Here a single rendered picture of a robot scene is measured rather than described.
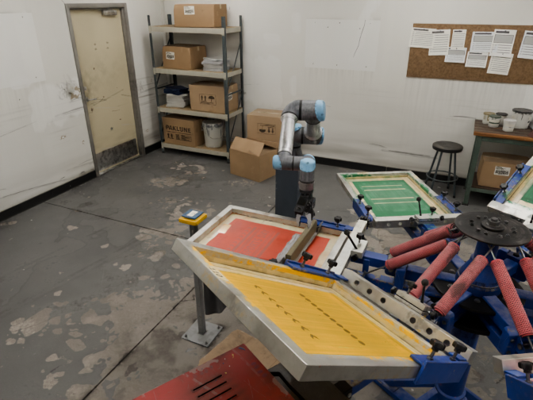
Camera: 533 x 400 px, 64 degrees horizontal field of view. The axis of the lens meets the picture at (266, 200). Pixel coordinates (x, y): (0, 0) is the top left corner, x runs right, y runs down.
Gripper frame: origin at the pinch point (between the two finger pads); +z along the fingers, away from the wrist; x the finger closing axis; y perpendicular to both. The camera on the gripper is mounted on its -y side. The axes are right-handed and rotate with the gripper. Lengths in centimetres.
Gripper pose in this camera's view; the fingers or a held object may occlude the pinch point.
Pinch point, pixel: (303, 225)
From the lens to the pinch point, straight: 221.8
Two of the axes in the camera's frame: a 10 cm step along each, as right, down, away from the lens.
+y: 4.0, -3.9, 8.3
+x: -9.2, -1.7, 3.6
